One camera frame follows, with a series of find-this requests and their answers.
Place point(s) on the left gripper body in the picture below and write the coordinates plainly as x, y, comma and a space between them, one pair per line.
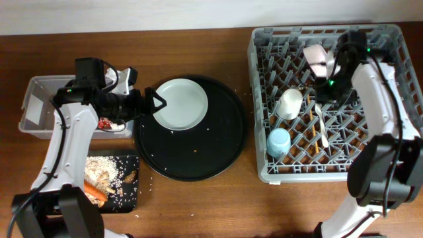
123, 107

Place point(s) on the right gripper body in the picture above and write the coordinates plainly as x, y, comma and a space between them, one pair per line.
334, 92

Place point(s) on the white tissue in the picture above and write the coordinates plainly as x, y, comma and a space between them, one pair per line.
117, 126

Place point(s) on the red snack wrapper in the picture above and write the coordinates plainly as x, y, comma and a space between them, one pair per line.
104, 124

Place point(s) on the grey plate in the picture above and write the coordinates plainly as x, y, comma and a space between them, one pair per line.
187, 104

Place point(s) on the pink bowl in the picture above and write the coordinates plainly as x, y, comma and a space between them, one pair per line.
316, 56

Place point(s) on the white plastic fork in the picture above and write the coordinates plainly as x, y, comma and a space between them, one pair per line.
323, 131

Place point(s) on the white cup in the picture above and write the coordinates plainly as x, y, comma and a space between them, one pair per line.
290, 104

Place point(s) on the wooden chopstick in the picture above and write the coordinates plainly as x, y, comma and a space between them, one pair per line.
313, 126

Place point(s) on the rice and food scraps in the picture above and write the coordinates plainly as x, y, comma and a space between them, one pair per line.
102, 175

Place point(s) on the brown food lump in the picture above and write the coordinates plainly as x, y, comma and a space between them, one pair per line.
130, 178

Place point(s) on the light blue cup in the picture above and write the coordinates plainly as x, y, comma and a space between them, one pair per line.
278, 142

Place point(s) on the orange carrot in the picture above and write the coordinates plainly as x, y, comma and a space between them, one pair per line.
93, 191

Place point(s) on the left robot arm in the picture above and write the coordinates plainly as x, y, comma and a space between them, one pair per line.
56, 205

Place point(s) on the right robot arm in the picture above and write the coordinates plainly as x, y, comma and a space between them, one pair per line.
388, 170

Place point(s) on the grey dishwasher rack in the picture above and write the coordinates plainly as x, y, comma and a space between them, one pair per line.
277, 63

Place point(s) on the round black tray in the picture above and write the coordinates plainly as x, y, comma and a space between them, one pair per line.
203, 151

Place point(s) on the clear plastic bin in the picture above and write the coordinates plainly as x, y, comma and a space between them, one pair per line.
38, 113

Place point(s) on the rectangular black tray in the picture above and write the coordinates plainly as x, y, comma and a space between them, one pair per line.
129, 185

